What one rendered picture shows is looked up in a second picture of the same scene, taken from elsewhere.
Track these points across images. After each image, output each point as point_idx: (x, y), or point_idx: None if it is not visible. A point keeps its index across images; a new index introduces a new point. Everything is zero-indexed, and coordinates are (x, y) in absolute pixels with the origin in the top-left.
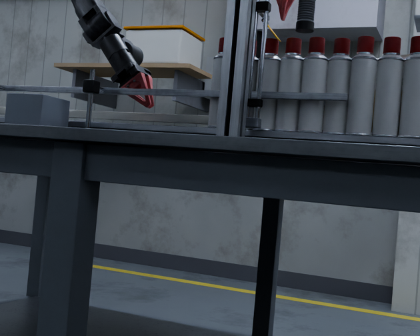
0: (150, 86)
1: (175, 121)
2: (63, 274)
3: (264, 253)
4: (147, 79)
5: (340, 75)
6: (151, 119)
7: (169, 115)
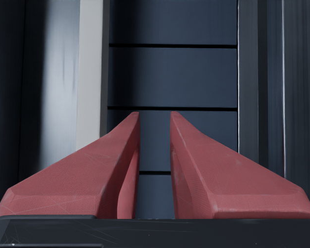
0: (123, 149)
1: (108, 26)
2: None
3: None
4: (108, 198)
5: None
6: None
7: (104, 46)
